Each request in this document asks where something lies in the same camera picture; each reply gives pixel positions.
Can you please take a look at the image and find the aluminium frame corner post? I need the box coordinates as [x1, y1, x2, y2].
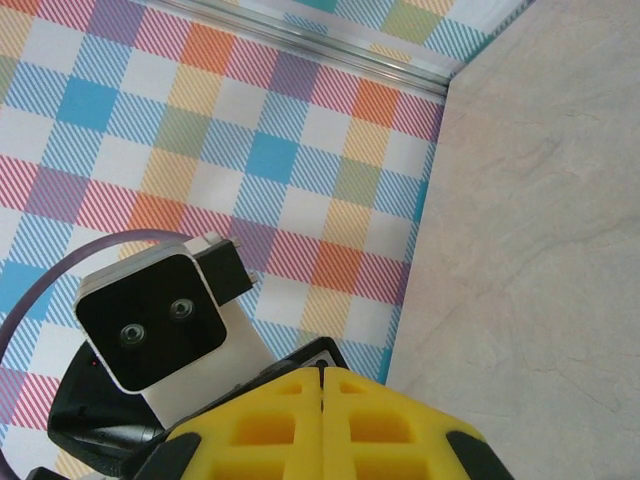
[214, 0, 474, 100]

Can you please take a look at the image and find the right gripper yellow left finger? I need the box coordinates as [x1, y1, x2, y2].
[133, 366, 324, 480]

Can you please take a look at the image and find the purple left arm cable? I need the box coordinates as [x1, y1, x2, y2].
[0, 228, 197, 480]

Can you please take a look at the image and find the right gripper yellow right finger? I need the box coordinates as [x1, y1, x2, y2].
[323, 366, 517, 480]

